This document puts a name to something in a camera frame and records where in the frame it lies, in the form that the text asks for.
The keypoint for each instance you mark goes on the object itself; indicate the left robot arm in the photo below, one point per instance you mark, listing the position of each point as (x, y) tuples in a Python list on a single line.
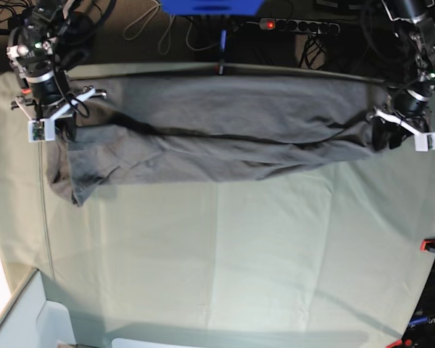
[(406, 112)]

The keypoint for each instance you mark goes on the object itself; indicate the red clamp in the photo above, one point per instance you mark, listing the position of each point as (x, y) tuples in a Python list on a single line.
[(402, 343), (220, 68)]

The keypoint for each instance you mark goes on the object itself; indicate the white bin bottom left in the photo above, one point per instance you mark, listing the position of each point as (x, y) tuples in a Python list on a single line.
[(29, 319)]

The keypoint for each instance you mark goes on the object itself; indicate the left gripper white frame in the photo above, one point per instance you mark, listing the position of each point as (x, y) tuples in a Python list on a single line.
[(390, 130)]

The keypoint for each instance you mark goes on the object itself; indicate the red clamp top centre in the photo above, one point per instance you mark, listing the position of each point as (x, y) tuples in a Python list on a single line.
[(220, 68)]

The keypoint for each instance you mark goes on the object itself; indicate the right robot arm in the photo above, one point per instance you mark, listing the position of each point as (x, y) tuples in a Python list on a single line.
[(52, 39)]

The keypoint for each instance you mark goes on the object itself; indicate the red clamp bottom right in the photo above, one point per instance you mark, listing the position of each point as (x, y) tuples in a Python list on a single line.
[(402, 343)]

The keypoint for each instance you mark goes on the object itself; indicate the blue box at top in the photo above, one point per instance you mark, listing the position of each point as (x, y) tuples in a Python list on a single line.
[(211, 7)]

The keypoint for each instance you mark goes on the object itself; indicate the black power strip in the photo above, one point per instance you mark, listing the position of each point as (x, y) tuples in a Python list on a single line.
[(300, 26)]

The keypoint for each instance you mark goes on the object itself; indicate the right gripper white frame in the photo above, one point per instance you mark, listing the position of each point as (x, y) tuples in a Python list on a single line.
[(45, 122)]

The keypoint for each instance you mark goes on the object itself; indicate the grey t-shirt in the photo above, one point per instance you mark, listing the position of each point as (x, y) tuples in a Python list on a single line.
[(159, 129)]

